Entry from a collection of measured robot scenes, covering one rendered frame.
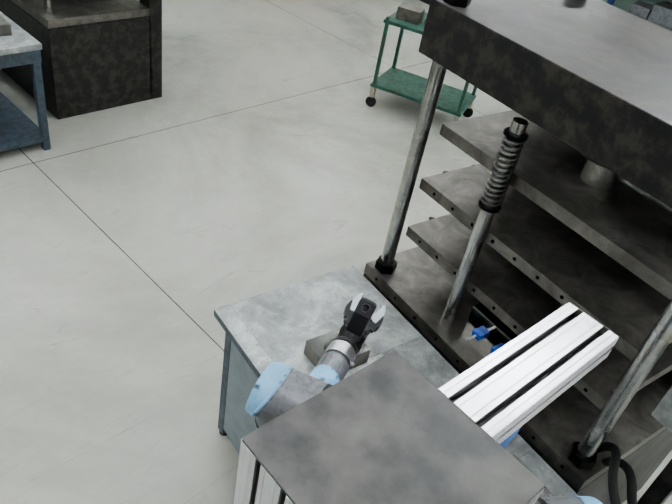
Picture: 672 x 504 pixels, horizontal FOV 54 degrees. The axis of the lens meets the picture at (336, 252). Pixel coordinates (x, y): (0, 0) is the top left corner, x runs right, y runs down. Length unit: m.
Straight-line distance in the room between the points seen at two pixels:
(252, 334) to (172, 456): 0.85
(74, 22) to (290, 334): 3.47
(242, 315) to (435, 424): 1.90
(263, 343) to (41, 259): 2.00
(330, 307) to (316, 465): 2.03
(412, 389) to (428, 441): 0.08
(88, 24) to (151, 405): 3.14
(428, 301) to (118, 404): 1.57
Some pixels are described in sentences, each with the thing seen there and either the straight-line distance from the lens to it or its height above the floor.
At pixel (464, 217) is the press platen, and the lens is 2.64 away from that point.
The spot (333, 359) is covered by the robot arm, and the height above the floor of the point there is 1.47.
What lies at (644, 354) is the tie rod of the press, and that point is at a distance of 2.23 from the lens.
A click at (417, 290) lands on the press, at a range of 2.98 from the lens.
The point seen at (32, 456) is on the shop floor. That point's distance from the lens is 3.28.
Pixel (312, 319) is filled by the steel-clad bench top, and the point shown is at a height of 0.80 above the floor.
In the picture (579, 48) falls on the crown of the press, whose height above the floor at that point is 2.00.
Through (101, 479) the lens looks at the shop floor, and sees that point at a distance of 3.17.
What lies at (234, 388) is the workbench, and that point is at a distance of 2.90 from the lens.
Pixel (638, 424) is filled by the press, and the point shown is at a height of 0.79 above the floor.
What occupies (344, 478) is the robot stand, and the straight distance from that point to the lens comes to 0.75.
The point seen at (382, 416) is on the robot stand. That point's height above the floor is 2.03.
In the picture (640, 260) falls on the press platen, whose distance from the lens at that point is 2.26.
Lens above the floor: 2.64
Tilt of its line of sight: 37 degrees down
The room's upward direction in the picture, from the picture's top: 12 degrees clockwise
